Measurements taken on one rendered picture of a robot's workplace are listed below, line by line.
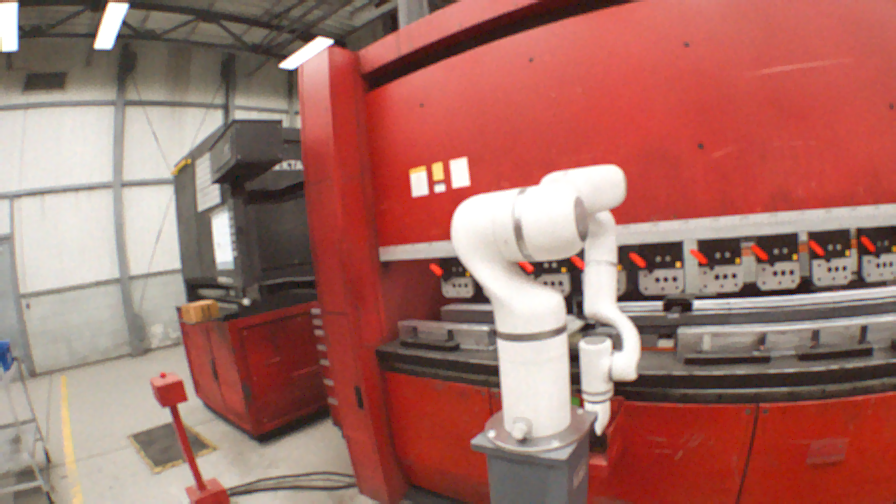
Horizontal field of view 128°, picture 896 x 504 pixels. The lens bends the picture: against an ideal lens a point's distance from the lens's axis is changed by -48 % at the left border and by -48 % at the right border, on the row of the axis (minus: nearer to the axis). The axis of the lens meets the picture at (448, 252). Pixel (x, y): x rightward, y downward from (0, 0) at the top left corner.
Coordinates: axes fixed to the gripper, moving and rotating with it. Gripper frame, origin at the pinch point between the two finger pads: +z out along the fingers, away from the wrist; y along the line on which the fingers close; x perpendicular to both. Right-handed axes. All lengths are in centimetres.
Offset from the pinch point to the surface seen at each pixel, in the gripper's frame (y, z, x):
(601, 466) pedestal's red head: 6.6, 3.8, 3.1
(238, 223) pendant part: 21, -78, -126
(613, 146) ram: -39, -81, 2
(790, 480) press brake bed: -18, 28, 66
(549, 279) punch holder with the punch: -36, -39, -27
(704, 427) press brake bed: -20.5, 7.0, 30.1
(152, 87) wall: -102, -381, -713
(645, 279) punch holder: -35, -38, 8
